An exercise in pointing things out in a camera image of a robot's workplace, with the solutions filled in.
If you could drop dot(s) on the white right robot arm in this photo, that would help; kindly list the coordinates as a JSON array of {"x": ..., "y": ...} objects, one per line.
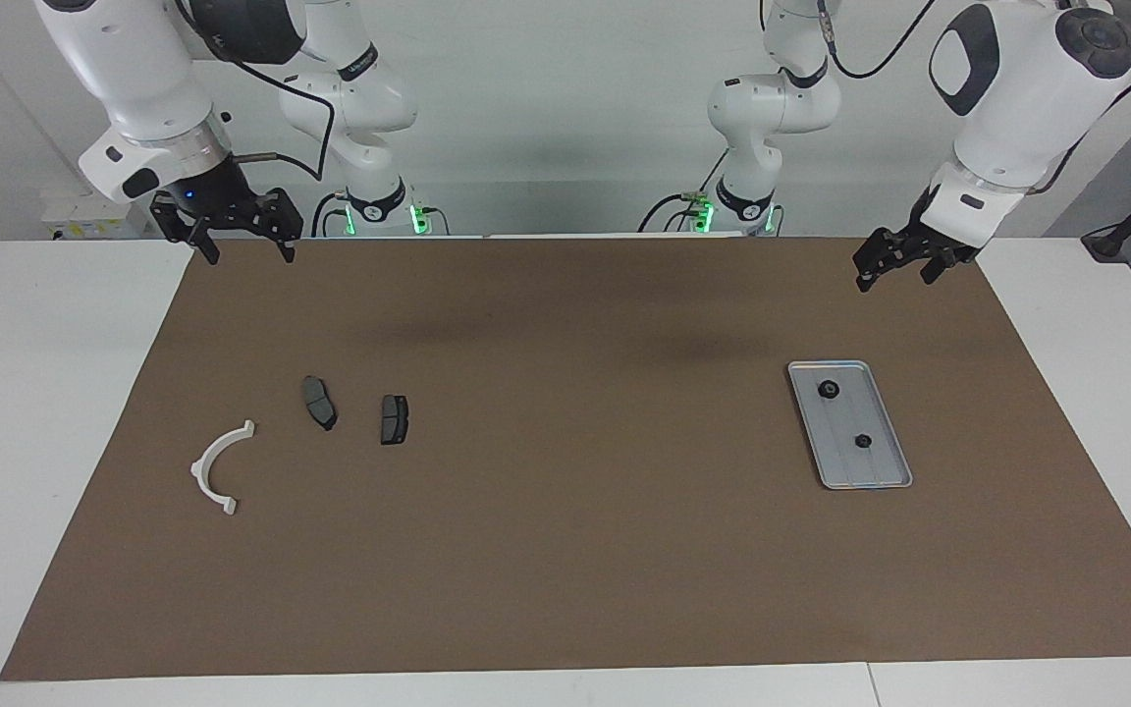
[{"x": 134, "y": 69}]

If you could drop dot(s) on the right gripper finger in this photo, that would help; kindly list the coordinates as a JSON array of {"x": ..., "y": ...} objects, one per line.
[
  {"x": 286, "y": 245},
  {"x": 206, "y": 247}
]

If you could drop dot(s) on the white power strip box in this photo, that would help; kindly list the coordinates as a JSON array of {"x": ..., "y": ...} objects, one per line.
[{"x": 94, "y": 216}]

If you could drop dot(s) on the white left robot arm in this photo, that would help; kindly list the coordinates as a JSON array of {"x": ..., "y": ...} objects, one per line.
[{"x": 1017, "y": 98}]

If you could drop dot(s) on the silver metal tray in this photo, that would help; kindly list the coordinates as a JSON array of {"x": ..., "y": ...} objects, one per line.
[{"x": 845, "y": 422}]

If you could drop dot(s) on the large black bearing gear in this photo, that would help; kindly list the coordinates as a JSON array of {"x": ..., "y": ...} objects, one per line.
[{"x": 829, "y": 390}]

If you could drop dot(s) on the elongated dark brake pad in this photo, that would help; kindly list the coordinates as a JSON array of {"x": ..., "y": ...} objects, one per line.
[{"x": 318, "y": 403}]

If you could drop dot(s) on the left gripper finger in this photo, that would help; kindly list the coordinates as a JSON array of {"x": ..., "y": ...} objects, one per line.
[
  {"x": 868, "y": 273},
  {"x": 937, "y": 267}
]

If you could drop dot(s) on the brown table mat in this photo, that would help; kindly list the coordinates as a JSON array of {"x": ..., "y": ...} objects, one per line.
[{"x": 565, "y": 491}]

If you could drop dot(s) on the rectangular dark brake pad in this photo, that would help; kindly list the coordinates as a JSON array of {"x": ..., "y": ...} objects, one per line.
[{"x": 395, "y": 420}]

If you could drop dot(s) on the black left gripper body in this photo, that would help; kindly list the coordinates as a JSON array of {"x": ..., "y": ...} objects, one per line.
[{"x": 924, "y": 241}]

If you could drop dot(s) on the small black bearing gear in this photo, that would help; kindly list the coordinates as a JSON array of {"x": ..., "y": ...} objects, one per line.
[{"x": 861, "y": 441}]

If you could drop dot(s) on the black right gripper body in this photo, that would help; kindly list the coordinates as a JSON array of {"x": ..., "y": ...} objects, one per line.
[{"x": 222, "y": 206}]

